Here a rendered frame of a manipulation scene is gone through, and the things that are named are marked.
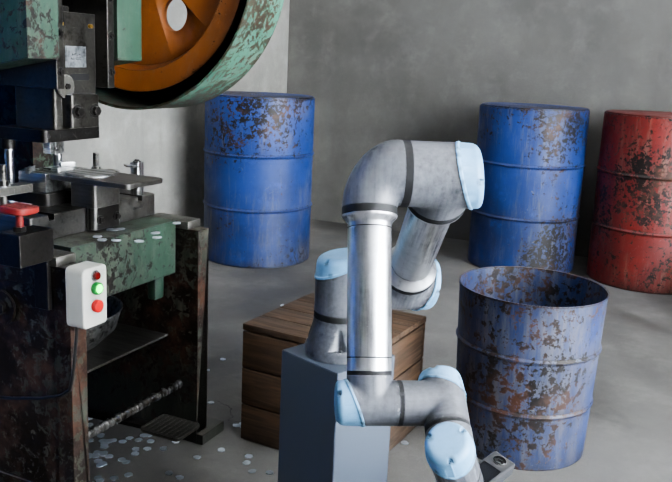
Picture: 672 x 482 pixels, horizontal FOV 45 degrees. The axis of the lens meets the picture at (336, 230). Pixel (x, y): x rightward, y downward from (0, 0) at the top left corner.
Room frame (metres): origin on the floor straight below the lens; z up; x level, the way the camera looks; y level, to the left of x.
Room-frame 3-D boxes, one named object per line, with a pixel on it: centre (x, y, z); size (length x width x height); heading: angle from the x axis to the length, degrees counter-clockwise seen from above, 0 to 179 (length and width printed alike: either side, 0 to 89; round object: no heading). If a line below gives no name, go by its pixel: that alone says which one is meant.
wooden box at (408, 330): (2.23, -0.02, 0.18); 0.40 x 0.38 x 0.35; 61
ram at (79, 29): (2.03, 0.69, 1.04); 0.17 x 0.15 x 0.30; 65
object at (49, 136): (2.05, 0.74, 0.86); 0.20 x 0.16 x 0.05; 155
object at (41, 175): (2.05, 0.73, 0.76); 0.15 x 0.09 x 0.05; 155
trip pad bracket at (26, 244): (1.67, 0.66, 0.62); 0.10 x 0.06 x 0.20; 155
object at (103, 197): (1.98, 0.57, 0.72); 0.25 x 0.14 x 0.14; 65
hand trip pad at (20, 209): (1.65, 0.66, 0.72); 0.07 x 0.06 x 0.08; 65
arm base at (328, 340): (1.71, -0.02, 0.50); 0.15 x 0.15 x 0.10
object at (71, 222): (2.05, 0.73, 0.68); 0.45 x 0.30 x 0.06; 155
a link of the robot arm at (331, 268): (1.71, -0.02, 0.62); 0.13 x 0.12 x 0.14; 95
